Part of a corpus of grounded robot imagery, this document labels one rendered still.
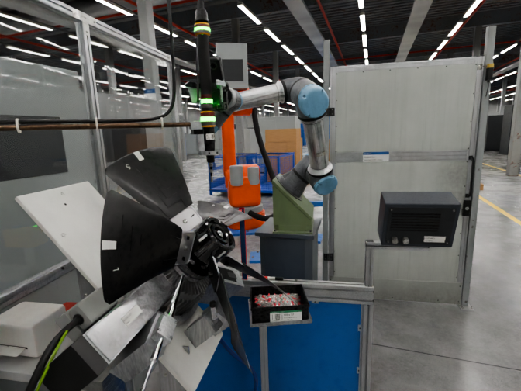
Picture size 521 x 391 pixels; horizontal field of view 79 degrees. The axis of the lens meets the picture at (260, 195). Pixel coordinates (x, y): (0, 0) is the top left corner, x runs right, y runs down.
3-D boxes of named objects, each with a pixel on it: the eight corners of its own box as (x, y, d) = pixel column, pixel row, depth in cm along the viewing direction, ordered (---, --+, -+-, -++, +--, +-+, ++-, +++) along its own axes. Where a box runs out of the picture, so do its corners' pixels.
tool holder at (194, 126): (194, 156, 92) (192, 121, 90) (189, 154, 98) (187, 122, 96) (224, 153, 95) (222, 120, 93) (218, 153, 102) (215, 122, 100)
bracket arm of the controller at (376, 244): (366, 249, 129) (366, 241, 128) (364, 246, 131) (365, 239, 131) (429, 250, 124) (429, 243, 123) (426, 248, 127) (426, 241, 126)
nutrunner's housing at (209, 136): (205, 163, 95) (194, -6, 86) (202, 162, 98) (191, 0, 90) (219, 162, 96) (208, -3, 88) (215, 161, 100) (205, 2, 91)
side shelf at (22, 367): (-27, 375, 93) (-30, 366, 93) (67, 309, 128) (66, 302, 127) (42, 385, 89) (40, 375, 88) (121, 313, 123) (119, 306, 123)
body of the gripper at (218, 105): (224, 108, 99) (234, 111, 110) (222, 80, 97) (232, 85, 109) (201, 110, 100) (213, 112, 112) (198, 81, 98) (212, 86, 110)
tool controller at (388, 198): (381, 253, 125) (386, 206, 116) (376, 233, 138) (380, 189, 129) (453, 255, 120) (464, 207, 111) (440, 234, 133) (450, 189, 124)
